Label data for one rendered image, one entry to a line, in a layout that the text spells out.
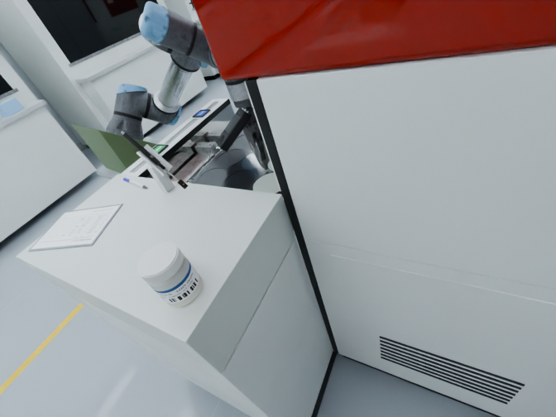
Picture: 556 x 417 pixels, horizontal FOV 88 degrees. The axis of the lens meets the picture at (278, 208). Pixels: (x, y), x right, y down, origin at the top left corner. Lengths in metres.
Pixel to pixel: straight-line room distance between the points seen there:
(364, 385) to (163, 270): 1.10
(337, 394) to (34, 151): 3.32
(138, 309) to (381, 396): 1.06
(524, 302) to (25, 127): 3.68
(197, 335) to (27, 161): 3.27
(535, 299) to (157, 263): 0.67
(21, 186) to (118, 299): 3.08
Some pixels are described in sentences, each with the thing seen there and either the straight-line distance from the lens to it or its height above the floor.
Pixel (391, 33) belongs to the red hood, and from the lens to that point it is 0.42.
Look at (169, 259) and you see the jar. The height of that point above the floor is 1.06.
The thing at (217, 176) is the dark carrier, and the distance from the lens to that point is 0.93.
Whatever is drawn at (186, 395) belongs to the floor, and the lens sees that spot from 1.63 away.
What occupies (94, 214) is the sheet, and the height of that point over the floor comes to 0.97.
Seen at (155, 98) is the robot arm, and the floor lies 1.03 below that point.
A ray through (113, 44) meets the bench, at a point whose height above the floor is 1.05.
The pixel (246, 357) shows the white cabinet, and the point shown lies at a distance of 0.68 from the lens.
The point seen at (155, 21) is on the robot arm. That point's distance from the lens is 0.79.
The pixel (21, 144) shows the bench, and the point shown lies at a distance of 3.65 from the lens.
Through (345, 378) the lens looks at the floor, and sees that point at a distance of 1.43.
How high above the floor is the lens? 1.36
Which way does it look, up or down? 40 degrees down
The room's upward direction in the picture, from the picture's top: 20 degrees counter-clockwise
